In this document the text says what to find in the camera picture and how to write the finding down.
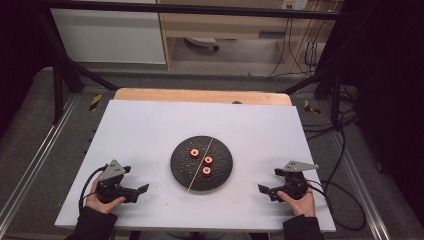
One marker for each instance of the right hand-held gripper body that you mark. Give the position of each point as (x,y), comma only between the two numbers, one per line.
(295,186)

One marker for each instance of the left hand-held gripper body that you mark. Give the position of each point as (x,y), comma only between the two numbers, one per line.
(111,186)

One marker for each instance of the round black plate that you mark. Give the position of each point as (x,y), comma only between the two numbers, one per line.
(186,166)

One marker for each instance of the person's right hand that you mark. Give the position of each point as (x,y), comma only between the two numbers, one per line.
(303,206)

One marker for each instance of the person's left hand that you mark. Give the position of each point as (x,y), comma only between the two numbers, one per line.
(100,205)

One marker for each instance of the light wooden table board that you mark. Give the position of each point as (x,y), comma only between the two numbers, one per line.
(200,96)

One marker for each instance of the black curtain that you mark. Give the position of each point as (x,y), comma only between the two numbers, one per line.
(20,50)
(390,83)

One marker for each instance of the white cabinet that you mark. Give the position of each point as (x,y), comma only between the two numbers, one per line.
(106,36)

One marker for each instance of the white power strip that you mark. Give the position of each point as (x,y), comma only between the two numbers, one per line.
(201,41)

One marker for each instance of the light wooden desk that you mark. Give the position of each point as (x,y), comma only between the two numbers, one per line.
(226,25)

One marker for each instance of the aluminium floor rail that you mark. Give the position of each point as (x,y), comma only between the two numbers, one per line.
(40,156)
(360,186)

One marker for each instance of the white wall socket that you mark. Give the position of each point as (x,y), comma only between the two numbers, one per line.
(295,4)

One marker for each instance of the black metal frame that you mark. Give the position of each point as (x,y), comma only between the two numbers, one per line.
(200,9)

